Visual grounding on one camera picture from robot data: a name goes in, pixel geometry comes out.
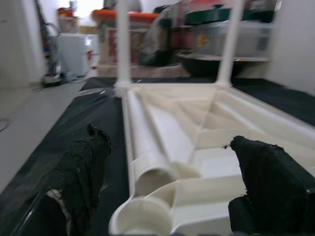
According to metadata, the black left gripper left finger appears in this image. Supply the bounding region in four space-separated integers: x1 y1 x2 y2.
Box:
0 123 111 236

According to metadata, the white appliance cabinet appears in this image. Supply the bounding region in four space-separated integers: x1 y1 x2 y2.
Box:
58 33 95 77

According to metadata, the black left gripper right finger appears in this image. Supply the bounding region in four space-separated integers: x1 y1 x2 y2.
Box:
227 135 315 236

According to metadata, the red carton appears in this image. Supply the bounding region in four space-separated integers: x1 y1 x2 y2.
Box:
58 7 79 34

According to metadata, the black wok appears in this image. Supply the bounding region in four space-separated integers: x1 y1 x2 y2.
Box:
178 53 247 78

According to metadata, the black floor cable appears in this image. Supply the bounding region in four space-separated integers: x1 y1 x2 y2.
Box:
0 118 12 131

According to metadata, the upright vacuum cleaner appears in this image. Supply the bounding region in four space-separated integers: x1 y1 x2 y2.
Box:
34 0 67 87

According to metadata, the black bag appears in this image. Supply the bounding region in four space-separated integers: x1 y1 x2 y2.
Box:
141 4 183 66

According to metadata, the clear plastic container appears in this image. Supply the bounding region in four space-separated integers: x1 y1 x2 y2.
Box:
172 21 271 59

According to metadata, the storage box with red poster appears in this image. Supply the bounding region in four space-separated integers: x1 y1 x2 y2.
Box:
92 9 160 66

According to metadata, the green pot lid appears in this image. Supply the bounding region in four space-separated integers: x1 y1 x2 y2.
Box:
184 4 275 25

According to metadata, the white plastic children table top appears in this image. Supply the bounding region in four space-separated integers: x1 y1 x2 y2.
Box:
109 82 315 236

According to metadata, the black tablecloth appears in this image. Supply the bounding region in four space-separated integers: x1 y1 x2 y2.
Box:
0 76 315 236

